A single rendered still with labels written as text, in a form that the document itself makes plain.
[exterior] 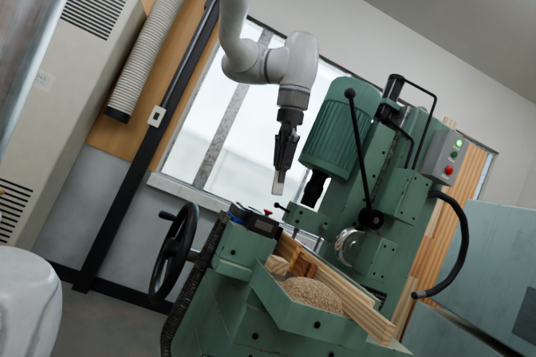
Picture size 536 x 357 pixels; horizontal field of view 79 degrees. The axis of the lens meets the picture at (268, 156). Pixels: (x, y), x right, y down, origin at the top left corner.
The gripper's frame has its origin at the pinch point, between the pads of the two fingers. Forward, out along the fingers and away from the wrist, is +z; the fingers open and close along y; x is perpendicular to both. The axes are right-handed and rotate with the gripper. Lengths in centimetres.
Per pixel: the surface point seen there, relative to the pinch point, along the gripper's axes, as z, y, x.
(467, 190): -8, 105, -206
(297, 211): 8.8, 8.6, -11.4
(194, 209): 11.2, 6.6, 20.4
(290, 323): 24.8, -26.3, 3.4
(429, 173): -10.1, -3.6, -48.8
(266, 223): 10.8, -3.5, 2.8
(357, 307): 21.5, -26.2, -11.7
